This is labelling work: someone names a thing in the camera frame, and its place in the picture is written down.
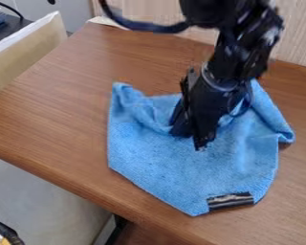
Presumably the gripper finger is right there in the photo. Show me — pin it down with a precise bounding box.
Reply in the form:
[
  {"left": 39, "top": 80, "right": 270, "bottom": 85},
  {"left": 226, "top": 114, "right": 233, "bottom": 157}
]
[
  {"left": 168, "top": 100, "right": 196, "bottom": 139},
  {"left": 192, "top": 124, "right": 220, "bottom": 152}
]

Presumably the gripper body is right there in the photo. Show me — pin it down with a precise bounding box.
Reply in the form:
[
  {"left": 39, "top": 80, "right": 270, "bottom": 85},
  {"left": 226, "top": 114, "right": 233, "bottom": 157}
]
[{"left": 178, "top": 62, "right": 255, "bottom": 135}]

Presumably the cardboard box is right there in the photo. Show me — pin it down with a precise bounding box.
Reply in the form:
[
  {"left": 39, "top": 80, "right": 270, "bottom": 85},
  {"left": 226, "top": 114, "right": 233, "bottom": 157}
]
[{"left": 0, "top": 11, "right": 71, "bottom": 100}]

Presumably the blue cloth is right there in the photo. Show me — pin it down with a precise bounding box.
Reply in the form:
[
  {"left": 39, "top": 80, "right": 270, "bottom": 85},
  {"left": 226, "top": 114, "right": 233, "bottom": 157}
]
[{"left": 105, "top": 78, "right": 296, "bottom": 217}]

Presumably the black desk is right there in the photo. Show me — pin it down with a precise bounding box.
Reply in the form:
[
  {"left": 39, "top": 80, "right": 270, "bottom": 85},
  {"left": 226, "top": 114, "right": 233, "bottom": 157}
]
[{"left": 0, "top": 12, "right": 36, "bottom": 48}]

